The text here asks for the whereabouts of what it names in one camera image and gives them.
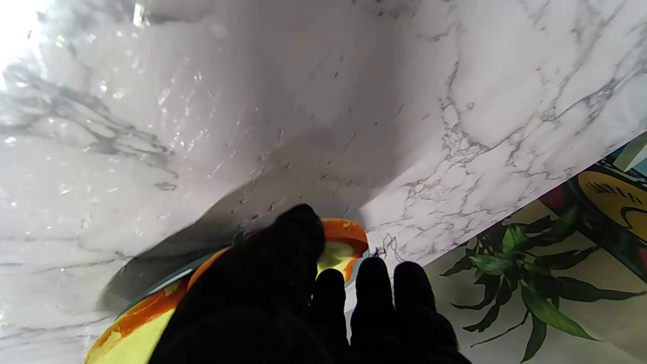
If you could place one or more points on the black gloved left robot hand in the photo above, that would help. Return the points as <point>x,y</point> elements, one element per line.
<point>263,313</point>

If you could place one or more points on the toy toast slice orange crust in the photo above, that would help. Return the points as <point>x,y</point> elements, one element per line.
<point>136,338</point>

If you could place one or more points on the teal round plate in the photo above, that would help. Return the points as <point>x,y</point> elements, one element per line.
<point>167,283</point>

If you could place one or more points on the large green potted plant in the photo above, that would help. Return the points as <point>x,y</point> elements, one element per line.
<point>536,298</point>

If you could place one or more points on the colourful smiley mural banner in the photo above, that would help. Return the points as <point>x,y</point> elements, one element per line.
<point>611,202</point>

